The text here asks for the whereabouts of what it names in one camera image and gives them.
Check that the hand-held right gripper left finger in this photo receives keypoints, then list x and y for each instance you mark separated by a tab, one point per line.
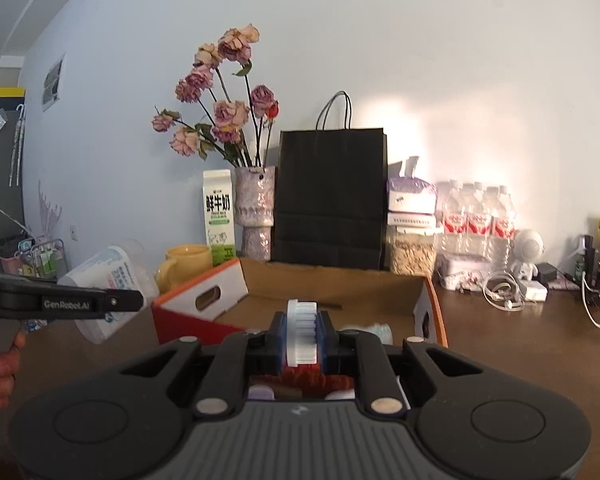
278	342

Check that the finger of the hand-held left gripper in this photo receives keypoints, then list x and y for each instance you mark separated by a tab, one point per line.
65	302

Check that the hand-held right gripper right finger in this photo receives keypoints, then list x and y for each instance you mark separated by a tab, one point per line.
326	342

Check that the white plastic jar lid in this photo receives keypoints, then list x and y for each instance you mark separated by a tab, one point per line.
302	332

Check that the red cardboard box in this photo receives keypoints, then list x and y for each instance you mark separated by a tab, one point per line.
370	290

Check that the person's left hand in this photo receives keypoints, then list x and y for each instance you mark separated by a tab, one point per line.
2	377

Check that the white plastic wipes tub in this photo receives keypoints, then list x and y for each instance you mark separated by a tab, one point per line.
110	275

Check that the yellow ceramic mug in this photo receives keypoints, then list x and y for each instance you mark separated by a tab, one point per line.
190	265

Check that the clear cereal container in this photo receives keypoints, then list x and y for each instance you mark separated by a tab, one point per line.
412	255

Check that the white green milk carton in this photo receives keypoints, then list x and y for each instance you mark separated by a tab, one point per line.
219	220

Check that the speckled purple ceramic vase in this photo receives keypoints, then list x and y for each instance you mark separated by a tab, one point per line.
255	205

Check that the black paper bag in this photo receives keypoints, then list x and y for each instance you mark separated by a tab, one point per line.
330	195

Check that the white flat box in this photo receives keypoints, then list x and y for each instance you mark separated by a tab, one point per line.
412	221

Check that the white patterned box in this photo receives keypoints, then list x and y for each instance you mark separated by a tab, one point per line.
457	270

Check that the purple tissue pack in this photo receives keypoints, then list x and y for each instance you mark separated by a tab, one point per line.
410	192

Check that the pack of water bottles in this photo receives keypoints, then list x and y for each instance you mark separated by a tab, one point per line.
477	225

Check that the yellow box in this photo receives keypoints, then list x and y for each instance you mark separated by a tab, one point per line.
7	94

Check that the white round speaker figure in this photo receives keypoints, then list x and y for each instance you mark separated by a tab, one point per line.
528	250

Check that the black power adapter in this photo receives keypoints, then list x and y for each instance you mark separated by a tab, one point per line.
547	274

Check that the dried pink rose bouquet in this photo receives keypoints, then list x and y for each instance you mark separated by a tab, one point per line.
225	115

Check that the black phone stand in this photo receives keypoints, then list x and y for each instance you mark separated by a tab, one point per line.
590	255

